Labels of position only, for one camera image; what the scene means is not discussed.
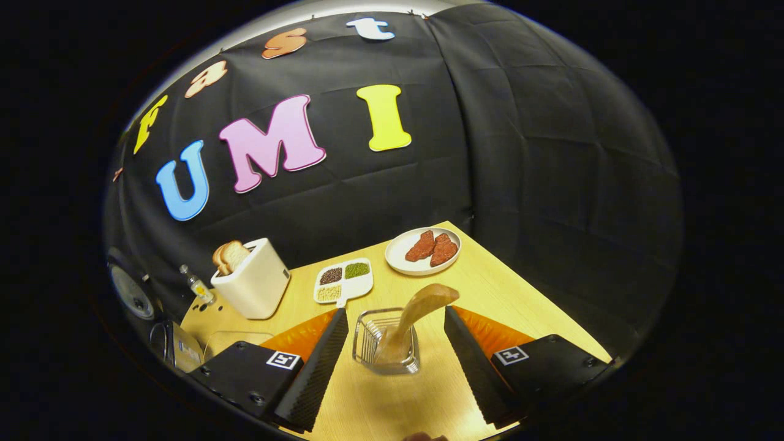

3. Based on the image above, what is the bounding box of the metal wire chopstick holder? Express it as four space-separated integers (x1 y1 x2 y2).
352 307 421 375

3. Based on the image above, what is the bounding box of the dark grey rice cooker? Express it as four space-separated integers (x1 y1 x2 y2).
105 246 206 374

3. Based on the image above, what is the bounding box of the small clear bottle yellow label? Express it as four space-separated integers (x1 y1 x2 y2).
179 264 216 305

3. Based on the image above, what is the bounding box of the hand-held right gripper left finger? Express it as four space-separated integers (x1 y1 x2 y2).
189 307 350 432

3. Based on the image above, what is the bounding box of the white toaster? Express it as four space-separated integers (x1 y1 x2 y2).
210 238 292 320

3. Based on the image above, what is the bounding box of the white divided dish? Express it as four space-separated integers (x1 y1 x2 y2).
313 258 374 308

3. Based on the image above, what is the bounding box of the clear plastic rice container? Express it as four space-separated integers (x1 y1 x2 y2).
202 331 275 363

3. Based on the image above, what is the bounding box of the black backdrop cloth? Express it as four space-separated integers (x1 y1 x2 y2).
103 3 684 362

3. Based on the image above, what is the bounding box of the wooden spoon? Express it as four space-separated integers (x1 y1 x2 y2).
375 284 460 365

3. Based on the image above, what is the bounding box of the white round plate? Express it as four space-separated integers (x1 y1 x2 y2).
385 227 462 276

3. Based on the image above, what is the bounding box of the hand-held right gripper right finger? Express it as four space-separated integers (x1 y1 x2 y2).
443 306 613 429

